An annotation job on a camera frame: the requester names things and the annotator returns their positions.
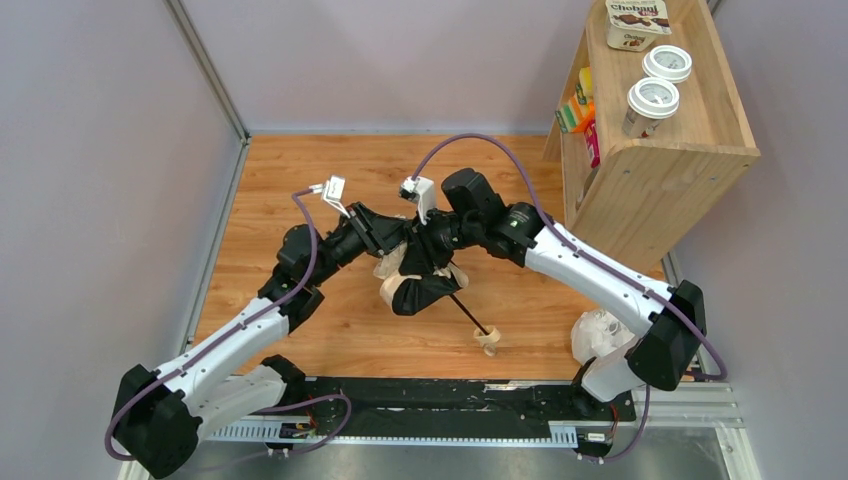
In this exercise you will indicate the near white lidded cup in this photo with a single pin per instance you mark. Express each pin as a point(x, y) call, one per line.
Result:
point(651, 101)

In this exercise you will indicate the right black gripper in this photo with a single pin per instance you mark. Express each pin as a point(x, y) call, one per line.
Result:
point(425, 244)

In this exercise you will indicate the black and beige folding umbrella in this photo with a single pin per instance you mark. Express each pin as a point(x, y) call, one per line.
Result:
point(410, 289)

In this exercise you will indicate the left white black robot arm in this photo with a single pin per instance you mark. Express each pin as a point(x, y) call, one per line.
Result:
point(161, 415)

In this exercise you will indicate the green orange sponge pack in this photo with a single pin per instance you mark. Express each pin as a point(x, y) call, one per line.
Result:
point(575, 114)

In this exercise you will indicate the wooden shelf unit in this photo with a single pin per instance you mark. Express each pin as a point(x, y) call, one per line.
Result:
point(647, 193)

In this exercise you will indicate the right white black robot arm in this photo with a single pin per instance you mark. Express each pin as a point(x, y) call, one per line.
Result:
point(668, 322)

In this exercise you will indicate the Chobani yogurt cup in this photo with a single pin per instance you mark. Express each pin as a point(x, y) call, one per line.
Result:
point(633, 25)

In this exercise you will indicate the pink package on shelf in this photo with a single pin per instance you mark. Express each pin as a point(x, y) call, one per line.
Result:
point(592, 144)

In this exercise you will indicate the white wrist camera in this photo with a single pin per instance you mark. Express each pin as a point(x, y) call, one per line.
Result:
point(331, 192)
point(421, 191)

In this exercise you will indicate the yellow green item on shelf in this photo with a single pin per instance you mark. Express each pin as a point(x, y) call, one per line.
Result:
point(584, 86)

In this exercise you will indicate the crumpled white plastic bag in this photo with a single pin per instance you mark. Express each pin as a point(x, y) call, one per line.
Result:
point(597, 333)

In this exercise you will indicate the white lidded cup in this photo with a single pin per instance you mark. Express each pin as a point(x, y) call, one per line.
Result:
point(651, 101)
point(668, 62)

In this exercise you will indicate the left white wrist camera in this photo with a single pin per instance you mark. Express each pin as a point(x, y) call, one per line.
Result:
point(331, 192)

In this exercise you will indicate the far white lidded cup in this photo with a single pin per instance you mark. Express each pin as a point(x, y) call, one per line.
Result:
point(668, 62)

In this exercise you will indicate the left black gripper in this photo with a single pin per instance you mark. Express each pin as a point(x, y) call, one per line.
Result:
point(367, 230)

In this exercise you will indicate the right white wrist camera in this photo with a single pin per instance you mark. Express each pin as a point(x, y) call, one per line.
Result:
point(421, 191)

